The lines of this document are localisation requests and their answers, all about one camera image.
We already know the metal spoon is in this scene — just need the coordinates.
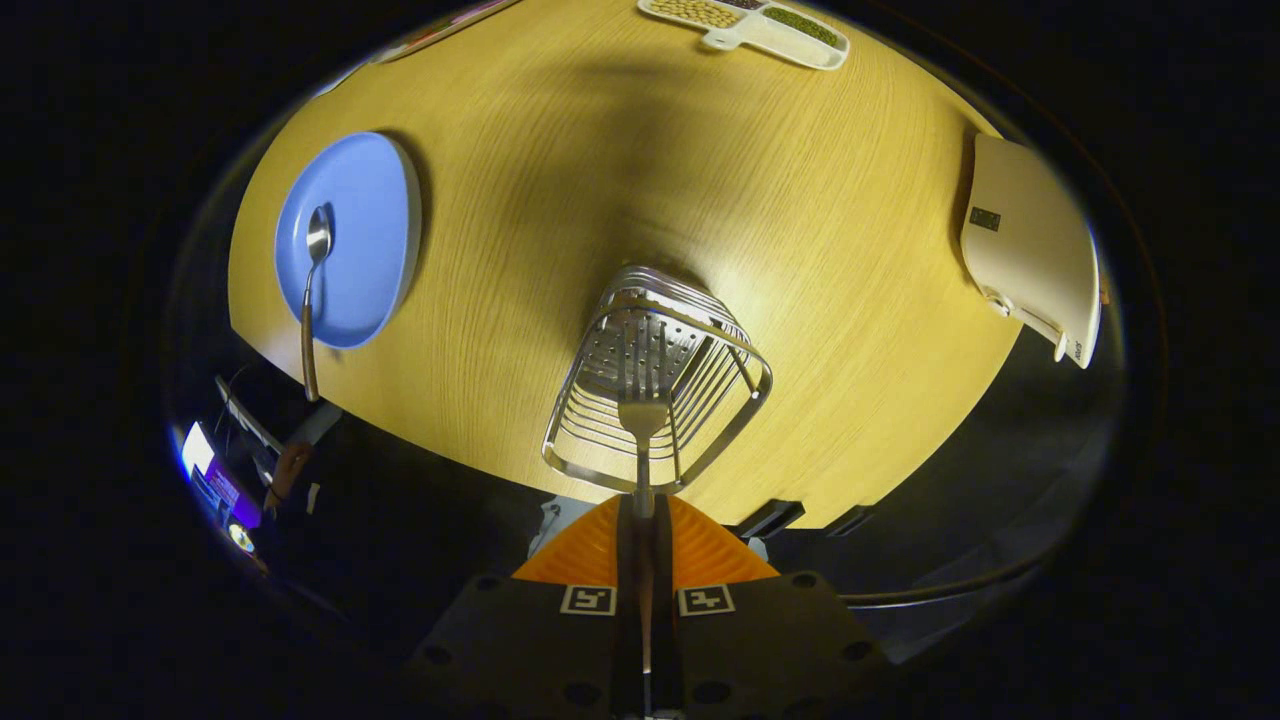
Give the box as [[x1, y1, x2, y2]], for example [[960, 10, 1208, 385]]
[[300, 205, 335, 404]]

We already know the metal fork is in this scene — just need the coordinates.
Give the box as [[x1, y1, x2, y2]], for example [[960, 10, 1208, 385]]
[[612, 335, 676, 716]]

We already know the metal wire rack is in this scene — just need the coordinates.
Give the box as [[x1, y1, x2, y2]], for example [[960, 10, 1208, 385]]
[[541, 265, 774, 496]]

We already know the white divided tray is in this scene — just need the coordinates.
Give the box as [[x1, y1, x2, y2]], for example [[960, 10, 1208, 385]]
[[637, 0, 851, 71]]

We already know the yellow beans pile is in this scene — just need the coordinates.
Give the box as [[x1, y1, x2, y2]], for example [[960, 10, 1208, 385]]
[[650, 0, 743, 29]]

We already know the blue plate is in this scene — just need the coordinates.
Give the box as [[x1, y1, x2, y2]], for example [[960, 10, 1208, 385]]
[[274, 131, 422, 350]]

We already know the computer monitor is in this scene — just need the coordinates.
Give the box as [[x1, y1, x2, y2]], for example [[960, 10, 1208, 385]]
[[180, 420, 263, 531]]

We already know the white toaster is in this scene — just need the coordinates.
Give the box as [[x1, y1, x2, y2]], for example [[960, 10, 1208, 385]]
[[960, 133, 1103, 369]]

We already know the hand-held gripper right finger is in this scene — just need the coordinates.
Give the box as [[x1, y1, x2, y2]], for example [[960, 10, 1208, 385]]
[[648, 495, 891, 720]]

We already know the green beans pile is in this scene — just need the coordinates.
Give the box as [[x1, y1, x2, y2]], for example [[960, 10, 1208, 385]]
[[765, 5, 839, 48]]

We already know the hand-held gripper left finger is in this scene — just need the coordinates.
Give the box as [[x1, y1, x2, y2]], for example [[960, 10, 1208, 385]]
[[405, 495, 646, 720]]

